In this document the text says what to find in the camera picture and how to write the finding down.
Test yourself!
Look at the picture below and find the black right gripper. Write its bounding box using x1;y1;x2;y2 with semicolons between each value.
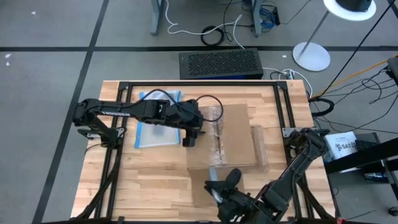
203;168;259;223

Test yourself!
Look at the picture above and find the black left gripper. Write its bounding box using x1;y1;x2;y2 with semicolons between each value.
169;99;206;148

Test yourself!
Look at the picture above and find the mesh pouch with blue trim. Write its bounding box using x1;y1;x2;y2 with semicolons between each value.
133;89;182;149

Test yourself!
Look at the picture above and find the brown cardboard box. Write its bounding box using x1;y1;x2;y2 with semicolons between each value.
185;103;270;208

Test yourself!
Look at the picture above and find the black perforated computer tower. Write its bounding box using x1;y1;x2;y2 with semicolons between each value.
178;48;264;81

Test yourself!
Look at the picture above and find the grey mounting plate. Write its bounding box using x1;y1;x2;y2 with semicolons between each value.
77;127;125;139
281;126;330;138

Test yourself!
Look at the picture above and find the grey desk leg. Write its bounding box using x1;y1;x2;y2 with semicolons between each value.
150;0;165;36
250;0;264;38

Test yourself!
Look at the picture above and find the white printed box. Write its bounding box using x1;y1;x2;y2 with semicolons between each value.
323;130;358;162

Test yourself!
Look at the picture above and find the white round-base pole stand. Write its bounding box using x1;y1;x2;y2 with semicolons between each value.
292;11;331;72

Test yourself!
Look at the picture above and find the black power strip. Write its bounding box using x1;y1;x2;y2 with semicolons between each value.
271;6;281;26

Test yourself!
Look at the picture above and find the grey device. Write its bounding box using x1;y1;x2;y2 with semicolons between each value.
386;57;398;86

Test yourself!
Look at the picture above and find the black tower on white base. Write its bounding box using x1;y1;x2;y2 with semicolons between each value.
322;0;377;22

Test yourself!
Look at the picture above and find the black metal table frame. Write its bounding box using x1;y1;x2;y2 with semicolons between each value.
73;80;341;224

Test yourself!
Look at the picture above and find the black cable coil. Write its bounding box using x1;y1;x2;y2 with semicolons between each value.
310;98;335;118
200;26;225;47

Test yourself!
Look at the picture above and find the white floor cable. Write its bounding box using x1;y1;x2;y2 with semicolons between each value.
163;0;246;50

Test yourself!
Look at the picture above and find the blue cable bundle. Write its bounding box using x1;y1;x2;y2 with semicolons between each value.
259;4;278;32

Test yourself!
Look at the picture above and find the black cart frame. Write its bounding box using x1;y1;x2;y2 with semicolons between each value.
323;132;398;200

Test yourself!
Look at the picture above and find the yellow floor cable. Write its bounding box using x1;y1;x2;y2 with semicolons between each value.
309;57;398;100

